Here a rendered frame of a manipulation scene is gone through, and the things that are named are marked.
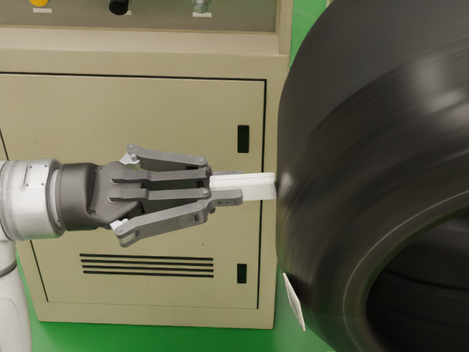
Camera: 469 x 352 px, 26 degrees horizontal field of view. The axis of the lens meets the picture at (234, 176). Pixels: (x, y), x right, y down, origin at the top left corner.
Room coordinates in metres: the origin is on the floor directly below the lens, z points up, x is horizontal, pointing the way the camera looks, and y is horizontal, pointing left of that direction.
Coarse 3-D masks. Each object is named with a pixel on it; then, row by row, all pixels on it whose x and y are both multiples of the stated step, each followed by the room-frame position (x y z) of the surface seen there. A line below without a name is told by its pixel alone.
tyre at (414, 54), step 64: (384, 0) 0.74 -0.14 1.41; (448, 0) 0.69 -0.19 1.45; (320, 64) 0.72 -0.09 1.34; (384, 64) 0.65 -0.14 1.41; (448, 64) 0.62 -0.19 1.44; (320, 128) 0.64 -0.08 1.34; (384, 128) 0.59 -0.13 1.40; (448, 128) 0.56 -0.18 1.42; (320, 192) 0.58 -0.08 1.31; (384, 192) 0.55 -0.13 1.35; (448, 192) 0.53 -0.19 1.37; (320, 256) 0.55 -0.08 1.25; (384, 256) 0.53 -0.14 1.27; (448, 256) 0.77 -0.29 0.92; (320, 320) 0.54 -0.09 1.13; (384, 320) 0.64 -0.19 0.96; (448, 320) 0.67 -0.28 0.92
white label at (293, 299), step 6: (288, 282) 0.56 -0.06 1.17; (288, 288) 0.56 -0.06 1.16; (288, 294) 0.57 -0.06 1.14; (294, 294) 0.55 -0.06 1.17; (294, 300) 0.55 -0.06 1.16; (294, 306) 0.56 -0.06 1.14; (300, 306) 0.54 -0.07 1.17; (300, 312) 0.54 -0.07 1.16; (300, 318) 0.54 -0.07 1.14; (300, 324) 0.55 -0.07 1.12
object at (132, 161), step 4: (124, 156) 0.72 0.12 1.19; (128, 156) 0.72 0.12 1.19; (132, 156) 0.71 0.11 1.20; (136, 156) 0.71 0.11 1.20; (120, 160) 0.72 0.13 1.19; (124, 160) 0.72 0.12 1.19; (128, 160) 0.71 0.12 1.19; (132, 160) 0.71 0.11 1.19; (136, 160) 0.71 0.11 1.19; (128, 164) 0.71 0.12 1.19; (132, 164) 0.71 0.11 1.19; (136, 164) 0.71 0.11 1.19; (140, 164) 0.71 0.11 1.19; (136, 168) 0.71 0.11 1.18
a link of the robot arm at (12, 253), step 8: (0, 168) 0.69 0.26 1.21; (0, 224) 0.63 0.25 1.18; (0, 232) 0.63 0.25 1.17; (0, 240) 0.63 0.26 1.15; (8, 240) 0.63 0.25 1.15; (0, 248) 0.63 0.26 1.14; (8, 248) 0.64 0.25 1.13; (0, 256) 0.62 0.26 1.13; (8, 256) 0.63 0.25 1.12; (0, 264) 0.62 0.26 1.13; (8, 264) 0.62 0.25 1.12; (0, 272) 0.61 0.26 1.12
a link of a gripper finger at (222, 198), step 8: (216, 192) 0.66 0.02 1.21; (224, 192) 0.66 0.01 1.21; (232, 192) 0.65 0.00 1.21; (240, 192) 0.65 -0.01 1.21; (200, 200) 0.65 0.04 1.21; (208, 200) 0.65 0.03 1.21; (216, 200) 0.65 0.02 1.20; (224, 200) 0.65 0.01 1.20; (232, 200) 0.65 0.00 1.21; (240, 200) 0.65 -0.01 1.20; (208, 208) 0.64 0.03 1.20; (200, 216) 0.63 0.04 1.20
